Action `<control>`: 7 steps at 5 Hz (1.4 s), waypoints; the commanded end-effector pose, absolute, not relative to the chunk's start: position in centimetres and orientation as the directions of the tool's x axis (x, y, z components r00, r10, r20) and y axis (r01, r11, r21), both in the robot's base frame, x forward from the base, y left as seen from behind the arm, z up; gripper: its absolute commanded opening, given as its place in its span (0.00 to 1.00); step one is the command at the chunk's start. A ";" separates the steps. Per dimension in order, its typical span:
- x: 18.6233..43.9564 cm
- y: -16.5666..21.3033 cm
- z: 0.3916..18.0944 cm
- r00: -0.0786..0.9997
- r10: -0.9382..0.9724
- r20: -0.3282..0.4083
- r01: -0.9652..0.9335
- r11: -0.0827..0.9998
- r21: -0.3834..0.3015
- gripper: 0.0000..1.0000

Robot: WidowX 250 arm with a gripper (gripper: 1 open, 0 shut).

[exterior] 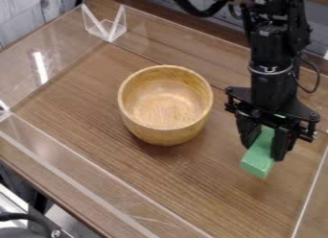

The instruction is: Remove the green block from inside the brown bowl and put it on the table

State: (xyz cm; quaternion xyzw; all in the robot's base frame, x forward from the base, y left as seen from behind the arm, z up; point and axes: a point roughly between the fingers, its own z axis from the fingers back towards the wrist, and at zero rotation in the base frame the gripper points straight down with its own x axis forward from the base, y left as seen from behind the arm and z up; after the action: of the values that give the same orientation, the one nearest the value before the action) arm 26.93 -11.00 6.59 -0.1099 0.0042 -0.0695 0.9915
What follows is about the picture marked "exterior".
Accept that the brown wooden bowl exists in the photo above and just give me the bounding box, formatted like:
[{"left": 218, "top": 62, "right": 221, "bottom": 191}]
[{"left": 117, "top": 65, "right": 213, "bottom": 146}]

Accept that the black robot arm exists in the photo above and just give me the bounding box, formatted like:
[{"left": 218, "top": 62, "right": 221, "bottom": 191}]
[{"left": 225, "top": 0, "right": 319, "bottom": 161}]

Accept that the black metal table bracket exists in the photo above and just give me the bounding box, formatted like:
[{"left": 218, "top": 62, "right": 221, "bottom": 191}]
[{"left": 26, "top": 205, "right": 74, "bottom": 238}]

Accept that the green rectangular block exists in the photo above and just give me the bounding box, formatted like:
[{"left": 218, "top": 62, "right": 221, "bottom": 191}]
[{"left": 239, "top": 115, "right": 285, "bottom": 179}]

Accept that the black cable bottom left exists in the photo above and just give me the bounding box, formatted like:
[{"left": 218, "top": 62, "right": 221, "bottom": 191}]
[{"left": 0, "top": 212, "right": 55, "bottom": 238}]

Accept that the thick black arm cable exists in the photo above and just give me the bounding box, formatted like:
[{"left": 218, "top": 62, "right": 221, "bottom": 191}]
[{"left": 165, "top": 0, "right": 241, "bottom": 18}]

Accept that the clear acrylic tray wall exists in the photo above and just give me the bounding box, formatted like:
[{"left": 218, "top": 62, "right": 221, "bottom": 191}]
[{"left": 0, "top": 101, "right": 211, "bottom": 238}]

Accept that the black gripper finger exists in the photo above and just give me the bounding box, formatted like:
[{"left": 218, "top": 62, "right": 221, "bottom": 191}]
[
  {"left": 235, "top": 111, "right": 261, "bottom": 149},
  {"left": 270, "top": 127, "right": 297, "bottom": 161}
]

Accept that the clear acrylic corner bracket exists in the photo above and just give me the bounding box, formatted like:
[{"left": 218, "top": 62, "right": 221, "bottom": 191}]
[{"left": 81, "top": 4, "right": 126, "bottom": 43}]

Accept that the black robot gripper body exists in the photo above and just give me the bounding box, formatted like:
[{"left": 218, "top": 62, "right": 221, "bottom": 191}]
[{"left": 225, "top": 63, "right": 319, "bottom": 142}]

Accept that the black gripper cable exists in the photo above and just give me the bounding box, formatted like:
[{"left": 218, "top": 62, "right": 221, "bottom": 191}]
[{"left": 290, "top": 51, "right": 321, "bottom": 94}]

